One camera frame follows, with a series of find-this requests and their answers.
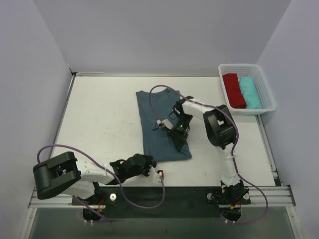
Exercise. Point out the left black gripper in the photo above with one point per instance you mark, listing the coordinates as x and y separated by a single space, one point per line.
148 166

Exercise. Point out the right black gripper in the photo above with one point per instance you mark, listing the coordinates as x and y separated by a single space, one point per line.
178 134

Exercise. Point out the blue-grey t shirt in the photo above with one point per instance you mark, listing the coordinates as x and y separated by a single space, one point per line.
156 141

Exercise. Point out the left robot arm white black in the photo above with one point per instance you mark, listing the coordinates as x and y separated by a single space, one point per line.
65 174

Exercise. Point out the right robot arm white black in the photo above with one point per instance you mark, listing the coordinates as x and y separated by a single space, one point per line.
220 132

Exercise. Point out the red rolled t shirt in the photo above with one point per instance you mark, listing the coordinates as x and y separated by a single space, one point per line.
233 91

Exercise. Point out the white plastic basket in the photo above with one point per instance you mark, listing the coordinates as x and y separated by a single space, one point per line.
264 92

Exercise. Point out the teal rolled t shirt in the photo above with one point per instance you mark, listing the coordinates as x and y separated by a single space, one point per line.
249 93

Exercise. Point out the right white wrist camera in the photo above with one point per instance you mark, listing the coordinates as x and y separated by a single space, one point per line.
165 124

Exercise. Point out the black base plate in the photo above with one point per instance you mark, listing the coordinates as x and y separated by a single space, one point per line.
158 203

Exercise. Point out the aluminium rail frame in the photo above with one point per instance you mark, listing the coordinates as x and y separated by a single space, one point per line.
101 118

